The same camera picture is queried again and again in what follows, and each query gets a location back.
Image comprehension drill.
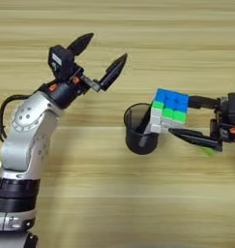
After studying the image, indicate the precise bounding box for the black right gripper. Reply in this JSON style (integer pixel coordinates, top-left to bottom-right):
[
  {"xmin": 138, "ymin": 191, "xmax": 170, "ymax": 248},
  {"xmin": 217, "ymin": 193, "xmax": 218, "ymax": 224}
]
[{"xmin": 168, "ymin": 95, "xmax": 235, "ymax": 153}]

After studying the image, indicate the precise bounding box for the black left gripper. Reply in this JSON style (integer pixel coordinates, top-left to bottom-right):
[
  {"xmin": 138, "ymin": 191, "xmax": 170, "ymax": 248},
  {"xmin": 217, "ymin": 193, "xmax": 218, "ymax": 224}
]
[{"xmin": 41, "ymin": 32, "xmax": 129, "ymax": 109}]

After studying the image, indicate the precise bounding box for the multicoloured puzzle cube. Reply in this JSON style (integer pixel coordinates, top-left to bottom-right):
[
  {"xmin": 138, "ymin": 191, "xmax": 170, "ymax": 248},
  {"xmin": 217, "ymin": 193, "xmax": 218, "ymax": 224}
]
[{"xmin": 149, "ymin": 87, "xmax": 191, "ymax": 135}]

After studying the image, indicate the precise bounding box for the white marker with black cap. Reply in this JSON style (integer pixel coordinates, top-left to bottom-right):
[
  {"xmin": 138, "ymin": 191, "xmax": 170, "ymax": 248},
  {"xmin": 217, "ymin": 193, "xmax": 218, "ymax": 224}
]
[{"xmin": 137, "ymin": 131, "xmax": 150, "ymax": 148}]

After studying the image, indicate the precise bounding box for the green rectangular block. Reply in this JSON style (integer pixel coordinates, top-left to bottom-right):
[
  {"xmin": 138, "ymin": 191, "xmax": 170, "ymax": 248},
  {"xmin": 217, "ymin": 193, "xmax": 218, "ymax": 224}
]
[{"xmin": 200, "ymin": 146, "xmax": 219, "ymax": 157}]

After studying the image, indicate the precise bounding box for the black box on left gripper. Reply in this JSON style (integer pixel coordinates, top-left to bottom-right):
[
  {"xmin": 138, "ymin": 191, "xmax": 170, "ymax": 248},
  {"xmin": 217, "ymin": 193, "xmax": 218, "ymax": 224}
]
[{"xmin": 47, "ymin": 45, "xmax": 75, "ymax": 81}]

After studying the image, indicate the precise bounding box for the black mesh pen cup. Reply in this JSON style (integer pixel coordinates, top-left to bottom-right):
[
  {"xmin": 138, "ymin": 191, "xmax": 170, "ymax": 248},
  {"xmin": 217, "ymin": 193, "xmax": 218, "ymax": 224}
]
[{"xmin": 123, "ymin": 103, "xmax": 161, "ymax": 156}]

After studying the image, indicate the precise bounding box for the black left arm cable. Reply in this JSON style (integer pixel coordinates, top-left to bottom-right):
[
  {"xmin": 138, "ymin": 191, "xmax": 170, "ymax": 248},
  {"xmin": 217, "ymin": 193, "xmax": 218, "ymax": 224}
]
[{"xmin": 0, "ymin": 94, "xmax": 32, "ymax": 143}]

